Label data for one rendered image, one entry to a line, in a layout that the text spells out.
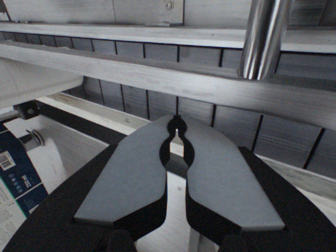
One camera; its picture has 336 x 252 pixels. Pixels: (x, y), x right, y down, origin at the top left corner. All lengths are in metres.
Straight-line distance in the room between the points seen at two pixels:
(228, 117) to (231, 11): 0.10
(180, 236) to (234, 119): 0.23
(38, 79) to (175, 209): 0.23
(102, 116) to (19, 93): 0.08
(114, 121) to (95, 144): 0.14
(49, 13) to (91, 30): 0.17
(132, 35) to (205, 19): 0.07
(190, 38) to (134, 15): 0.11
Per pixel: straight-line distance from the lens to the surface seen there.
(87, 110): 0.24
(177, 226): 0.32
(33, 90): 0.25
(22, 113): 0.42
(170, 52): 0.18
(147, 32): 0.19
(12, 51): 0.20
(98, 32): 0.24
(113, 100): 0.25
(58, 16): 0.39
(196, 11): 0.22
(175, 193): 0.27
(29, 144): 0.53
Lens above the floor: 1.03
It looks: 47 degrees down
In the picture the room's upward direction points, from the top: 128 degrees counter-clockwise
